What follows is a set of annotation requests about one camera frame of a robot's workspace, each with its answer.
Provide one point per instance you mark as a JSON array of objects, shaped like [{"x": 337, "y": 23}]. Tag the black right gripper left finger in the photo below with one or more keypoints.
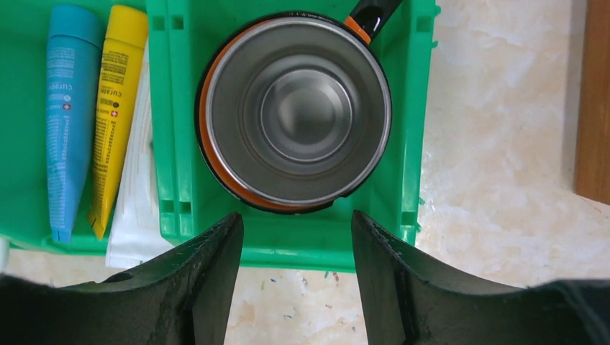
[{"x": 180, "y": 297}]

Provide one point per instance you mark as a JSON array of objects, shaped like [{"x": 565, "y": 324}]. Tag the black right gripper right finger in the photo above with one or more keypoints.
[{"x": 410, "y": 297}]

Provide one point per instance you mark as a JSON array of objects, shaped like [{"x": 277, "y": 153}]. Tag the steel cup orange sleeve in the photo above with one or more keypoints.
[{"x": 294, "y": 110}]

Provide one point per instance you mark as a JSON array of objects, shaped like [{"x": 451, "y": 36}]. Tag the blue toothpaste tube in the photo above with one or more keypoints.
[{"x": 73, "y": 60}]

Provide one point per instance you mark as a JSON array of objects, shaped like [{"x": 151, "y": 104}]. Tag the white toothpaste tube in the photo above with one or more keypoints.
[{"x": 135, "y": 229}]

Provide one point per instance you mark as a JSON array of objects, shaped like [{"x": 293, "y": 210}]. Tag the brown wooden compartment tray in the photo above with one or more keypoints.
[{"x": 592, "y": 146}]

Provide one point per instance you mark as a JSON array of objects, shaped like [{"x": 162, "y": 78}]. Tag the yellow toothpaste tube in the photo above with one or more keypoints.
[{"x": 121, "y": 61}]

